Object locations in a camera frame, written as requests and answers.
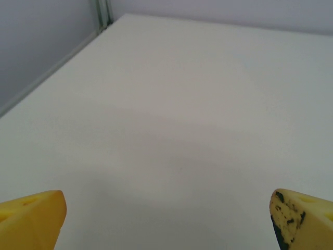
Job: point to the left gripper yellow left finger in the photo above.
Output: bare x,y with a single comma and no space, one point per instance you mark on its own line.
28,224

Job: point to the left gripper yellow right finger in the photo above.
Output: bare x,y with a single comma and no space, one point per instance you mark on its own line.
307,226

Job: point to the aluminium frame post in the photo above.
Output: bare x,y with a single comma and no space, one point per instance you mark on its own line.
101,13

